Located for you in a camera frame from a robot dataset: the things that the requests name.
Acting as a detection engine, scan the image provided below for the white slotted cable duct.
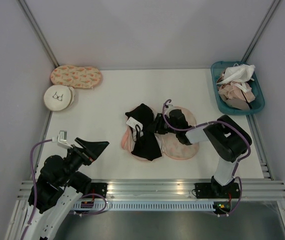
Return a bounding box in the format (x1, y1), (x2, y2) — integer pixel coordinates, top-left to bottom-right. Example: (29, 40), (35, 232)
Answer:
(72, 200), (215, 212)

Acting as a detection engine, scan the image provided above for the purple cable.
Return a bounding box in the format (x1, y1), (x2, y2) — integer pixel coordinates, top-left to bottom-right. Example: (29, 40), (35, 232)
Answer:
(22, 138), (108, 240)
(162, 99), (252, 218)

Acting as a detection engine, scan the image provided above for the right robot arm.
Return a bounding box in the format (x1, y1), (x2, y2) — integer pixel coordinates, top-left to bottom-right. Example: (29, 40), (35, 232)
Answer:
(147, 109), (252, 199)

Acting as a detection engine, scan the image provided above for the right aluminium frame post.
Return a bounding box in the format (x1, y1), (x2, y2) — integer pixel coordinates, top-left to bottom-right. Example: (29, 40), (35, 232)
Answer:
(240, 0), (282, 62)

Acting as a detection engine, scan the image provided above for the left aluminium frame post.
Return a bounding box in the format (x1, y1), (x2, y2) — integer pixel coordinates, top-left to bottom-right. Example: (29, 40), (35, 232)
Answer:
(16, 0), (59, 68)

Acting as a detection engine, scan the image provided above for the aluminium front rail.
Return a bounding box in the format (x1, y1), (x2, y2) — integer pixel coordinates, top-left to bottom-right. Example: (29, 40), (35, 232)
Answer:
(17, 178), (285, 201)

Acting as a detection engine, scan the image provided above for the aluminium frame post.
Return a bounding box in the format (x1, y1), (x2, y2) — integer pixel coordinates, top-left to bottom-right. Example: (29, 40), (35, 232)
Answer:
(16, 0), (59, 68)
(240, 0), (282, 62)

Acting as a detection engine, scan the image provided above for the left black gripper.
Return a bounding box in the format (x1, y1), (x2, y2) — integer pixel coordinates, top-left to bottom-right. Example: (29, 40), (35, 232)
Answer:
(58, 136), (110, 186)

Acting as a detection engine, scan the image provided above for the teal plastic basket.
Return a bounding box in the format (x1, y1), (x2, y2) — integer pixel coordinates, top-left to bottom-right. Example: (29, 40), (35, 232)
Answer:
(210, 61), (265, 116)

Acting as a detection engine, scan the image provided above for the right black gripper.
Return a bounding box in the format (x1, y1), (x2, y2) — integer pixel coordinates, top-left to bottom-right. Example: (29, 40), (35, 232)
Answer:
(145, 113), (178, 135)

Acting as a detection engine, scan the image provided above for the floral mesh laundry bag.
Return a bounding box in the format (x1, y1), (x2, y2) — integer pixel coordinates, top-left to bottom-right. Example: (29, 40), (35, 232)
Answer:
(121, 107), (199, 161)

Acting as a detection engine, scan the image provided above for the black bra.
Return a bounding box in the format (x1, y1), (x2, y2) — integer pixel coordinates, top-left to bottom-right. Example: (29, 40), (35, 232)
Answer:
(125, 103), (162, 161)

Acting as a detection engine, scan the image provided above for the white bra in basket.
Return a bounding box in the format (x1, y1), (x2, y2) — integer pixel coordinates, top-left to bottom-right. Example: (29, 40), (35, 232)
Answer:
(217, 64), (256, 85)

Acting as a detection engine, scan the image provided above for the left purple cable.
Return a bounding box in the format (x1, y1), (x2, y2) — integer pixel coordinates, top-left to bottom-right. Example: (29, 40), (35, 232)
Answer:
(22, 138), (108, 240)

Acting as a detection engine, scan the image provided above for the pink bra in basket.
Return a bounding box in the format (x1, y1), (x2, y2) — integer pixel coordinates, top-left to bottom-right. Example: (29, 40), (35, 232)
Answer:
(218, 82), (256, 103)

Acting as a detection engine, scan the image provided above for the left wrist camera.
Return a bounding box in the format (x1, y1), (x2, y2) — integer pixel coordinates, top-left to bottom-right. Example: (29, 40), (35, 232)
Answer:
(51, 130), (72, 150)

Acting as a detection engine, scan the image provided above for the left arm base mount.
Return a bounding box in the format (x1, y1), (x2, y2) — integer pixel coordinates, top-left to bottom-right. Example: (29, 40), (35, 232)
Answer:
(84, 182), (108, 198)

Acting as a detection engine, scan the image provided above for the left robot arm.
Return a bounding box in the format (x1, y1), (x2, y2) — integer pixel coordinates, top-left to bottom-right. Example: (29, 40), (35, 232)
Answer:
(19, 136), (110, 240)

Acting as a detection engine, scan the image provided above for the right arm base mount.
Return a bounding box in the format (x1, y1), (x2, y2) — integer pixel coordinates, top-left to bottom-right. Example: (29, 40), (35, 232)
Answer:
(194, 182), (241, 200)

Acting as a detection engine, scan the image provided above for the round cream laundry bag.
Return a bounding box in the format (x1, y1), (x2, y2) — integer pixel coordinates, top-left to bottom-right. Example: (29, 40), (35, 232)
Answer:
(43, 85), (76, 112)

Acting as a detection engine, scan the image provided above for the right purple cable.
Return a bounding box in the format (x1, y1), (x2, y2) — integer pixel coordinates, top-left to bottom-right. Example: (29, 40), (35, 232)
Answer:
(162, 99), (252, 218)

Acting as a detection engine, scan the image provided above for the taupe bra in basket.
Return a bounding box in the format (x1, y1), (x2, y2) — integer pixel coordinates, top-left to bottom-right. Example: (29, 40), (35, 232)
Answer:
(225, 98), (251, 111)

